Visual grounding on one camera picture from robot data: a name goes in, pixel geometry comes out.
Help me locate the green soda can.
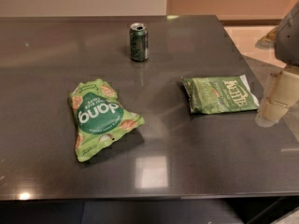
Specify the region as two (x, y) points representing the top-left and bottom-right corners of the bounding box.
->
(129, 22), (149, 62)

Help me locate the green kettle chips bag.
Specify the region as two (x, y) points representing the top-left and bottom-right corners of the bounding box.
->
(182, 75), (259, 115)

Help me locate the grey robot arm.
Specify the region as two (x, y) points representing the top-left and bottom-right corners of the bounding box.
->
(255, 2), (299, 127)

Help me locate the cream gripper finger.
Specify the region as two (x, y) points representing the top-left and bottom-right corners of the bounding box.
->
(255, 65), (299, 128)

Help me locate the green dang chips bag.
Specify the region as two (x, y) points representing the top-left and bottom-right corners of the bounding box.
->
(69, 79), (145, 162)

